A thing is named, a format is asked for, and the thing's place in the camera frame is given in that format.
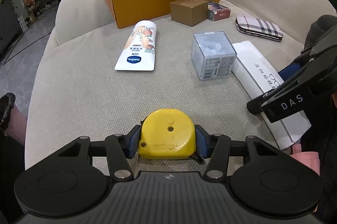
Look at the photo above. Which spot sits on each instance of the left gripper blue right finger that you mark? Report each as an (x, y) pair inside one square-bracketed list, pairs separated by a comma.
[(202, 141)]

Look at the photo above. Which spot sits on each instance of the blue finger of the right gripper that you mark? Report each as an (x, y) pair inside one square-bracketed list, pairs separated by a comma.
[(291, 71)]

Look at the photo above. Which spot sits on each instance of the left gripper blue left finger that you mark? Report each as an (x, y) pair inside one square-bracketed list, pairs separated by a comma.
[(132, 141)]

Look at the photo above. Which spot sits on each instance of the yellow tape measure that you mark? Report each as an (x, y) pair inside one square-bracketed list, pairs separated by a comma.
[(167, 134)]

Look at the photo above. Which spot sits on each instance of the plaid case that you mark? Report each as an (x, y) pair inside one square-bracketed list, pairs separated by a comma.
[(259, 28)]

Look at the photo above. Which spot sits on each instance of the clear plastic cube box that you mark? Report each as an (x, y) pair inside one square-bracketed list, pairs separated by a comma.
[(212, 55)]

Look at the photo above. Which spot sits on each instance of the white lotion tube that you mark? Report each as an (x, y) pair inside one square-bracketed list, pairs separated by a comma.
[(139, 51)]

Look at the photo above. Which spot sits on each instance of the playing card box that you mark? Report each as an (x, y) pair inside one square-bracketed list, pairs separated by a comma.
[(217, 11)]

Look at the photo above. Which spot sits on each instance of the gold cardboard box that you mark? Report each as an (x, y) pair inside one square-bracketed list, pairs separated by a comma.
[(189, 12)]

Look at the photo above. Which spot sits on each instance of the black trash bag bin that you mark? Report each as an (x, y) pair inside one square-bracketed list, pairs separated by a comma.
[(7, 103)]

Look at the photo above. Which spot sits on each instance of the dark grey sideboard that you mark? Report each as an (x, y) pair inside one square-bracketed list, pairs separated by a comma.
[(9, 26)]

